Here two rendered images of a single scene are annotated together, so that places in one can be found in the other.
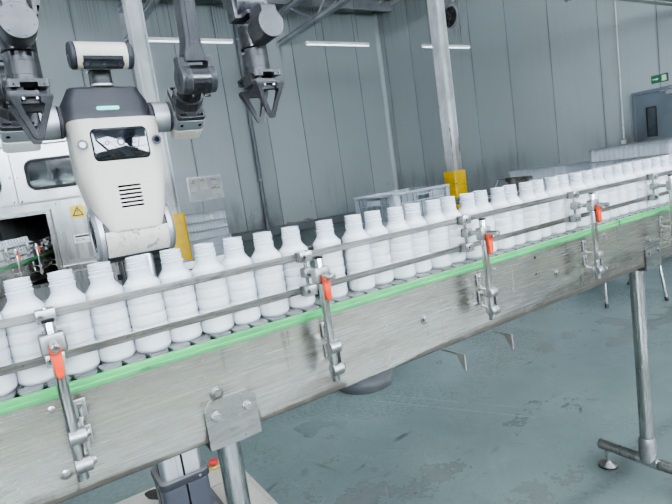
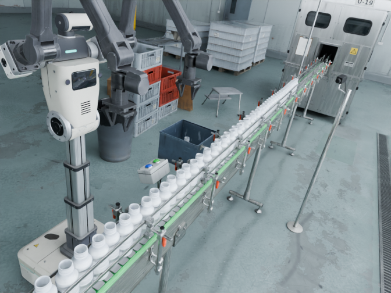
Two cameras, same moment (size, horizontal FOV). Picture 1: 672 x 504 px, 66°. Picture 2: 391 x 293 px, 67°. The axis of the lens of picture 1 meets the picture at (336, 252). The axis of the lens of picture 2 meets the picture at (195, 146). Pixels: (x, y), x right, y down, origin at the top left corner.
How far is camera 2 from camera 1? 99 cm
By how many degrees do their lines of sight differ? 37
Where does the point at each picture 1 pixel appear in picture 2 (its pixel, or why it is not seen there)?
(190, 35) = (131, 21)
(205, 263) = (182, 180)
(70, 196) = not seen: outside the picture
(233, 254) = (187, 172)
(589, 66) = not seen: outside the picture
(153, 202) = (94, 110)
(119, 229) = (78, 126)
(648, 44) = not seen: outside the picture
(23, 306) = (139, 218)
